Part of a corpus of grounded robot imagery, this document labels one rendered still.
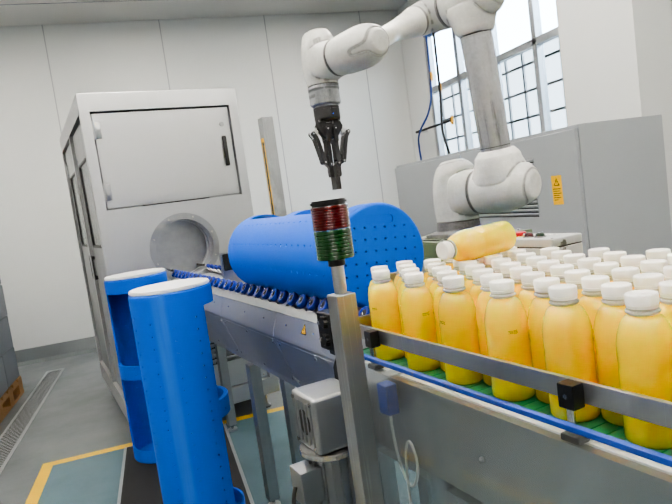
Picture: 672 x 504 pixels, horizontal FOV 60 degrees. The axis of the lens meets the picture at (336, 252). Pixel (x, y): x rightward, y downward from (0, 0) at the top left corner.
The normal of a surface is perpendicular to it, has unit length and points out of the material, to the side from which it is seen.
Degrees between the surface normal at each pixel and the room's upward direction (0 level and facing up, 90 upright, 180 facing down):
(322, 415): 90
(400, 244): 90
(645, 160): 90
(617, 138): 90
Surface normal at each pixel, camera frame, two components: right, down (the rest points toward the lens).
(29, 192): 0.29, 0.05
